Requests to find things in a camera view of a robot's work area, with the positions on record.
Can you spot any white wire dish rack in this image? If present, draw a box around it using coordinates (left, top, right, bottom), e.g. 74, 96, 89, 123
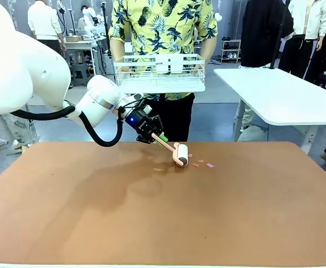
113, 54, 206, 94

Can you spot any person in black coat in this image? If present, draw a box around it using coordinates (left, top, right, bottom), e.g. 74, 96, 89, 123
240, 0, 295, 69

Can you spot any white shoe rack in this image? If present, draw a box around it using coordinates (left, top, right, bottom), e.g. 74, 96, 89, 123
220, 39, 242, 64

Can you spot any grey step stool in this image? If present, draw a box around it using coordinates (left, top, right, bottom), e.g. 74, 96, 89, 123
70, 63, 92, 87

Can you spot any person in yellow patterned shirt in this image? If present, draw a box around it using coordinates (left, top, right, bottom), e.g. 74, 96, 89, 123
108, 0, 218, 142

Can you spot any person in white sweater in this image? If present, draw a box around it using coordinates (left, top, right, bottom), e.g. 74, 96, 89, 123
27, 0, 67, 52

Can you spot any person in white jacket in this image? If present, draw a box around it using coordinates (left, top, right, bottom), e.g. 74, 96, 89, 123
279, 0, 326, 80

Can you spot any person's left hand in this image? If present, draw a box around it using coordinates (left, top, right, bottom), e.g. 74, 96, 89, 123
190, 63, 206, 75

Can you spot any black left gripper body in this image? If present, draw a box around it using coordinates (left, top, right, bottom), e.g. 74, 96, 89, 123
123, 100, 152, 132

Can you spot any black corrugated cable hose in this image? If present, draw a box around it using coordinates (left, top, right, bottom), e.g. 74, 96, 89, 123
11, 104, 124, 147

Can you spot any person's left forearm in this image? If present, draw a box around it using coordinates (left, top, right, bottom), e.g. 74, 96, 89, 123
199, 35, 218, 66

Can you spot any person's right forearm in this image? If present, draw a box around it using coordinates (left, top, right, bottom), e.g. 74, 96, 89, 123
109, 38, 127, 68

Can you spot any white background workbench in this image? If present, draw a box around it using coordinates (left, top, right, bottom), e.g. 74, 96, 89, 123
64, 39, 108, 76

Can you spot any person in grey trousers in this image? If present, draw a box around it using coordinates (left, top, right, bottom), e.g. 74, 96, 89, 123
0, 104, 40, 156

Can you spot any beige lint roller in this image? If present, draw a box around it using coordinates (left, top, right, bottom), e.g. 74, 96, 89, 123
151, 133, 190, 168

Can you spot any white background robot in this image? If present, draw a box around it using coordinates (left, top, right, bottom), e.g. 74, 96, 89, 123
79, 4, 104, 36

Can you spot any black stand pole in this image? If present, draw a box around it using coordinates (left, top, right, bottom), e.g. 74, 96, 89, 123
269, 0, 291, 70

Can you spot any white side table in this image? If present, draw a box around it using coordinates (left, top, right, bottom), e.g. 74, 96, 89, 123
213, 68, 326, 155

